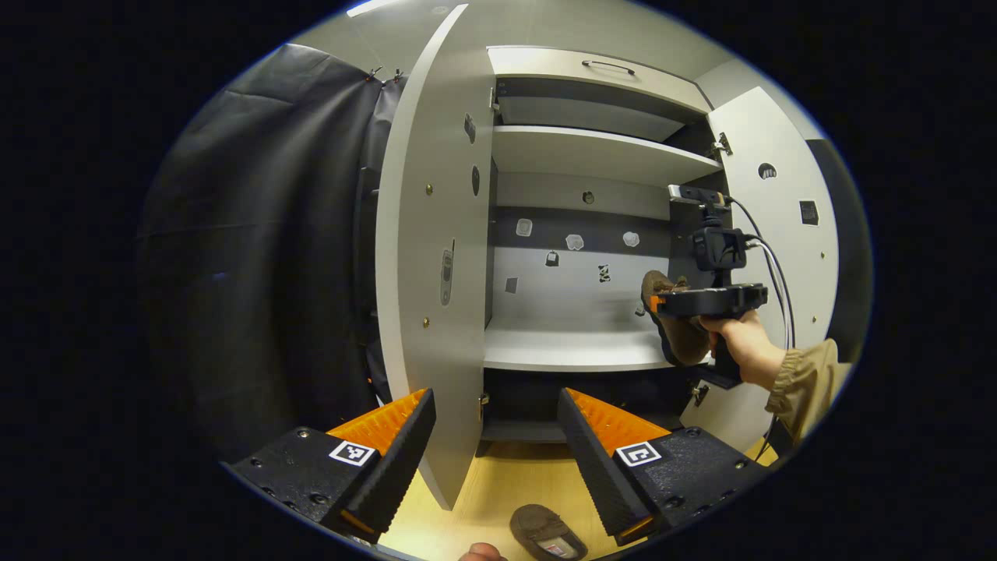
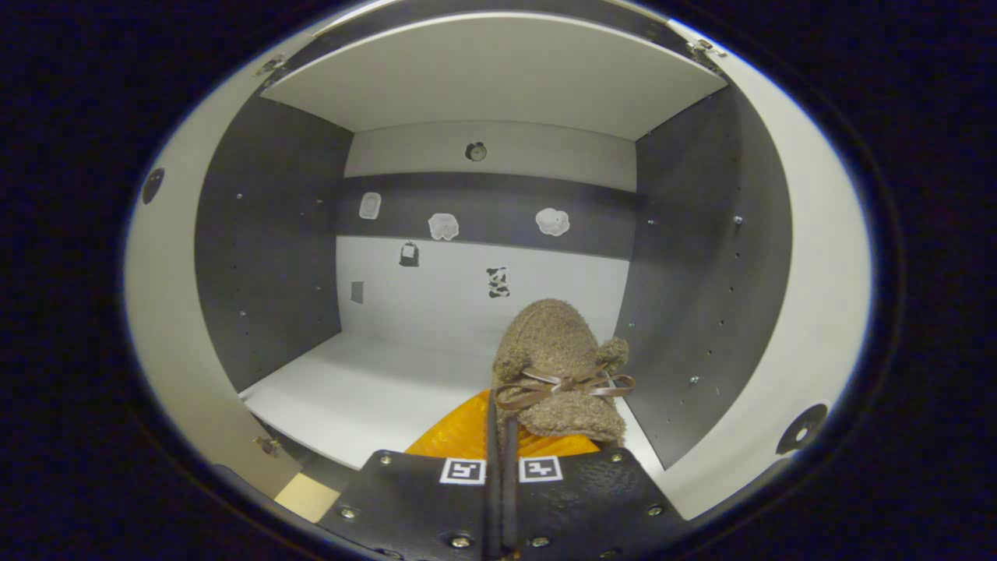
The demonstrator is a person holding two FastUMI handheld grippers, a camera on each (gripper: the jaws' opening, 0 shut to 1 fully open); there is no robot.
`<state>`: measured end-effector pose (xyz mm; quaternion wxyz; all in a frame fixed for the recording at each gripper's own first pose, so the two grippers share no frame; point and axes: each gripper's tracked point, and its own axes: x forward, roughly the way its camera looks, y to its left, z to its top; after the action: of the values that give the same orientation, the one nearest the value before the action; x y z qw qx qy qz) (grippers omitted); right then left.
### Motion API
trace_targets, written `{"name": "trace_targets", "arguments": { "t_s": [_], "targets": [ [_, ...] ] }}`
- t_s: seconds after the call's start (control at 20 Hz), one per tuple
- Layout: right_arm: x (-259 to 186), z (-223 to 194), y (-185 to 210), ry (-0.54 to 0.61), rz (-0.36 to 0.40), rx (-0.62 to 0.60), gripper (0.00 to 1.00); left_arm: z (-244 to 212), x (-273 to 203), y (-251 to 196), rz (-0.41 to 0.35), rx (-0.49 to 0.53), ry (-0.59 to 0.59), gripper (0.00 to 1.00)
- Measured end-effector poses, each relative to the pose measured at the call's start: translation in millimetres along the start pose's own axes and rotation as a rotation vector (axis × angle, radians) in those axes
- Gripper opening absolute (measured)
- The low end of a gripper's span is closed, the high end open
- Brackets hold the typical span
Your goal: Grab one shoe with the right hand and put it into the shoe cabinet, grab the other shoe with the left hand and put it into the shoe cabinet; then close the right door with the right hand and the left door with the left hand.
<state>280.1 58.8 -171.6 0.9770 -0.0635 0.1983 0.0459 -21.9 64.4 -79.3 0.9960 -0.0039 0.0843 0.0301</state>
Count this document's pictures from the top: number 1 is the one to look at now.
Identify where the brown fuzzy shoe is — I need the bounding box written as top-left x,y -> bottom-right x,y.
640,270 -> 711,367
510,504 -> 589,561

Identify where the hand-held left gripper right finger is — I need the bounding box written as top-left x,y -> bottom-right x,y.
556,388 -> 768,548

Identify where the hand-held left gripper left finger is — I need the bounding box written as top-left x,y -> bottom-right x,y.
224,388 -> 439,545

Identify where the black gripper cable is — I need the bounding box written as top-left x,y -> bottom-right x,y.
724,196 -> 797,351

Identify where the white shoe cabinet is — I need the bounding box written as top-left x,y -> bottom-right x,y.
477,44 -> 737,460

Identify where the white cabinet drawer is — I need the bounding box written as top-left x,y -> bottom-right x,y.
487,45 -> 713,116

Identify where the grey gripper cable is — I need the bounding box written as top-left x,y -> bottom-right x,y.
744,236 -> 789,351

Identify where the white cabinet door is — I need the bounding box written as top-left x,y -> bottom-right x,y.
678,86 -> 840,457
375,4 -> 499,511

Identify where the black backdrop cloth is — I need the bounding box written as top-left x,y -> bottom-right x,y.
806,139 -> 873,367
136,43 -> 406,468

